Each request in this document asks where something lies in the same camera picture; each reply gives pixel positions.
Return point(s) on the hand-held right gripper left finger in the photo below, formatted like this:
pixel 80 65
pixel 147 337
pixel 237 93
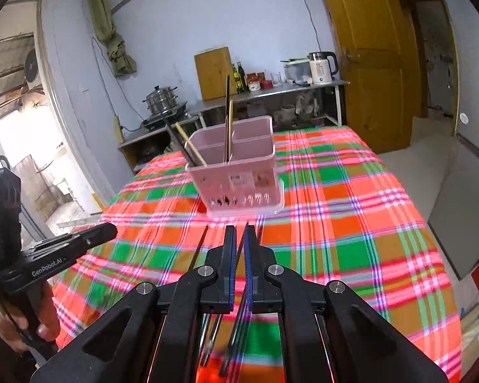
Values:
pixel 231 271

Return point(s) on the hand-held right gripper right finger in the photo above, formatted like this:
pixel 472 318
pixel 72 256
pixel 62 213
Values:
pixel 247 271

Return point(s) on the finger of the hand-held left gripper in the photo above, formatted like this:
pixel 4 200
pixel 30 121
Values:
pixel 99 235

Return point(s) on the slim black chopstick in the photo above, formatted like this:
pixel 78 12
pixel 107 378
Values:
pixel 234 335

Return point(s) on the grey metal chopstick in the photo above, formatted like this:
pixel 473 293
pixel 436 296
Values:
pixel 208 339

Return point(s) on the pink plastic utensil basket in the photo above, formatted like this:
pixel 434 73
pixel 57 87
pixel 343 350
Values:
pixel 239 159

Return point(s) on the bamboo chopstick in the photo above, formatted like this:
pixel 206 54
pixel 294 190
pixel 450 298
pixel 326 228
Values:
pixel 230 127
pixel 192 145

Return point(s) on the row of black chopsticks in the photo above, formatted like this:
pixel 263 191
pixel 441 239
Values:
pixel 227 107

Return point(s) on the person's left forearm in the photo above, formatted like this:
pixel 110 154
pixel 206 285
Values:
pixel 0 365

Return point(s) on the person's left hand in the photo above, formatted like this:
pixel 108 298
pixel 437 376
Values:
pixel 8 327

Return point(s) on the plaid tablecloth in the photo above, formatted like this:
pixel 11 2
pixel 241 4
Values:
pixel 343 227

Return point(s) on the yellow power strip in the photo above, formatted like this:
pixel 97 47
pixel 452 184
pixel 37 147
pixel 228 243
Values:
pixel 119 129

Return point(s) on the black induction cooker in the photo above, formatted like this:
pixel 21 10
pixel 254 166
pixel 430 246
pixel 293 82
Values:
pixel 163 119

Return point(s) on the steel steamer pot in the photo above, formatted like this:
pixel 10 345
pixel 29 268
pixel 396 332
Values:
pixel 160 101

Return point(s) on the steel kitchen counter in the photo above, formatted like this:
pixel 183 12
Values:
pixel 263 95

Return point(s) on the air conditioner outdoor unit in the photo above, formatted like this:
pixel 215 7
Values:
pixel 32 70

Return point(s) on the small red tin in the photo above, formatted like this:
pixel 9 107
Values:
pixel 267 84

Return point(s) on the green knotted curtain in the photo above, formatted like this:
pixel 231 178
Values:
pixel 115 48

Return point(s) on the red lid jar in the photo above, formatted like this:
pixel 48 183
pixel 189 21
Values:
pixel 254 83

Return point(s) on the dark oil bottle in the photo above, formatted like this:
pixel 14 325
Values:
pixel 235 79
pixel 242 78

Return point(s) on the clear drinking glass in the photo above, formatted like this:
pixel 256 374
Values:
pixel 276 79

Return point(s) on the wooden cutting board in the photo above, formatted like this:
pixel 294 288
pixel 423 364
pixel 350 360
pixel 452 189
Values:
pixel 214 74

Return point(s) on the clear plastic food container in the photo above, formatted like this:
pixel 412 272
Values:
pixel 297 72

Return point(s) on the white electric kettle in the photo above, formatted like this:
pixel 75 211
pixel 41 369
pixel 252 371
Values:
pixel 321 70

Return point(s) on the wooden door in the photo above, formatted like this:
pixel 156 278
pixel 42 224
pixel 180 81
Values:
pixel 367 48

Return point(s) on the grey refrigerator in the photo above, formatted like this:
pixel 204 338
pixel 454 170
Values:
pixel 471 147

